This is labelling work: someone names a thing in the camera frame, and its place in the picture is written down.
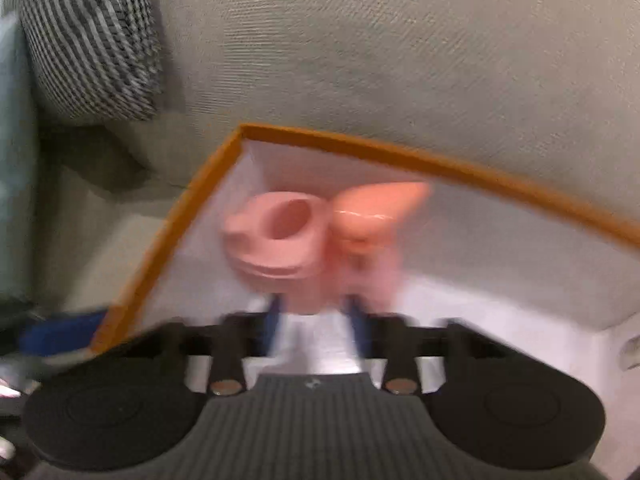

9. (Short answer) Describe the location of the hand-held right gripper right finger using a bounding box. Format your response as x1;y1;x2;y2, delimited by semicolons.
347;297;506;396

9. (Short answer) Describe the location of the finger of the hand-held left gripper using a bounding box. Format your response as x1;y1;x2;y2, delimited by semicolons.
20;310;108;356

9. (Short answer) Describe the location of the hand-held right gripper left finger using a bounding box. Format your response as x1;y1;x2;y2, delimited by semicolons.
120;297;286;396

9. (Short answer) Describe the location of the peach pink plastic toy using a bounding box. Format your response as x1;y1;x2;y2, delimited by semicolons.
329;181;432;308

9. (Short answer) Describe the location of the orange storage box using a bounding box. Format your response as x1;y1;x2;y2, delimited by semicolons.
90;124;640;391

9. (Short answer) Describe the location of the beige fabric sofa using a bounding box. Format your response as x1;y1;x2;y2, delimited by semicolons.
0;0;640;361

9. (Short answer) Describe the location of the black white striped cushion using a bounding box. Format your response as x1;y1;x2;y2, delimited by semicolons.
17;0;163;123

